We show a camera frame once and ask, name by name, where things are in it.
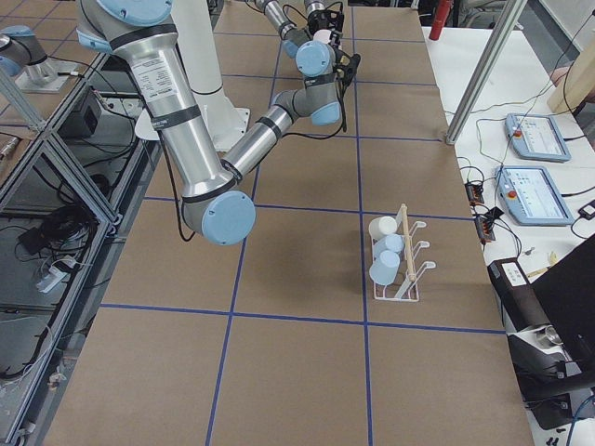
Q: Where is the aluminium frame post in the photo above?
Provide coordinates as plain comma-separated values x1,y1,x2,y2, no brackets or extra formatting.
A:
445,0,527,145

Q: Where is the pink plastic cup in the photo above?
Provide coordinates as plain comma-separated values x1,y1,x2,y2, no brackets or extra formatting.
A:
312,29,331,44

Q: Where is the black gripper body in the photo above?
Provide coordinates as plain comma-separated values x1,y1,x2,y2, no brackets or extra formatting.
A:
308,8,344,35
328,32,347,74

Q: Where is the upper teach pendant tablet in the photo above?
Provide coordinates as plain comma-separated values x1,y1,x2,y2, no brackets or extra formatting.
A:
505,113,572,163

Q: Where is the lower teach pendant tablet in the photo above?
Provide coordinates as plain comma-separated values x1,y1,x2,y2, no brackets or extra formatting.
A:
496,165,574,227

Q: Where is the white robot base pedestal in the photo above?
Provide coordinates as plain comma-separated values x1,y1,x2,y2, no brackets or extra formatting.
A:
171,1,250,156

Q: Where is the teach pendant tablet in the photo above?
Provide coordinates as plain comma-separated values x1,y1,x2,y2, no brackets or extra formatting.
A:
505,113,572,163
496,165,574,227

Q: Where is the white wire cup rack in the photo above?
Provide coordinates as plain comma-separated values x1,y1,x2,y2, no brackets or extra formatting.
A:
368,203,436,303

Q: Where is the red cylinder bottle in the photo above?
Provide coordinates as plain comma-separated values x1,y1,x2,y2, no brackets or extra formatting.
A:
429,0,454,41

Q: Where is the light blue plastic cup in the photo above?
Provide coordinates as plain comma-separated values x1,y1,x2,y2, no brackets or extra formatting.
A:
373,233,404,257

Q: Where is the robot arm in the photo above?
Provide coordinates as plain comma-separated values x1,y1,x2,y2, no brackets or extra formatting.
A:
253,0,344,46
77,1,360,245

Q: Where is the white plastic cup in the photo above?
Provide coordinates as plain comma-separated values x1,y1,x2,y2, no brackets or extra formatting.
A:
368,216,398,241

